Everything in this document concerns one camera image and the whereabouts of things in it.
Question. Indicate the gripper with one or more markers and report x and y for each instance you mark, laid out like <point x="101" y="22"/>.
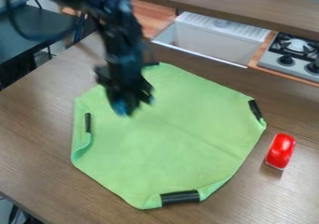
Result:
<point x="123" y="78"/>

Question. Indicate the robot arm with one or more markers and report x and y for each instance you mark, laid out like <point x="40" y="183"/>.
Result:
<point x="112" y="19"/>

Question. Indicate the green cloth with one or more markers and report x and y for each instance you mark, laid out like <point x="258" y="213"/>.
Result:
<point x="174" y="134"/>

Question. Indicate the toy sink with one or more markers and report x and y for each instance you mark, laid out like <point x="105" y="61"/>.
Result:
<point x="216" y="38"/>

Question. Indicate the black desk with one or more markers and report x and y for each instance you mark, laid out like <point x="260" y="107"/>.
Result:
<point x="29" y="34"/>

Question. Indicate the toy stove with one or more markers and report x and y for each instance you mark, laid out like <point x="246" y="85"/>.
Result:
<point x="293" y="57"/>

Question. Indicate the red toy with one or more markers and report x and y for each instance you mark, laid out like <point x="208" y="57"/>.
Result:
<point x="280" y="150"/>

